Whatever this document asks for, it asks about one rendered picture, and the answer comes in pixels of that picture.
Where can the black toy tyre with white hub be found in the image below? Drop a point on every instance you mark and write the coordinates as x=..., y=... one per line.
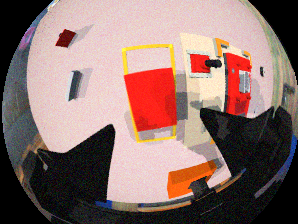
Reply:
x=262, y=71

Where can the yellow rectangular outline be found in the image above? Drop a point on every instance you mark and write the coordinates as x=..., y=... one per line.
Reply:
x=174, y=79

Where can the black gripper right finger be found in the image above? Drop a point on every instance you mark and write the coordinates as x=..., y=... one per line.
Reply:
x=235, y=136

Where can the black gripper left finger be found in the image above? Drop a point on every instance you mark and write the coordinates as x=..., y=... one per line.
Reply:
x=86, y=165

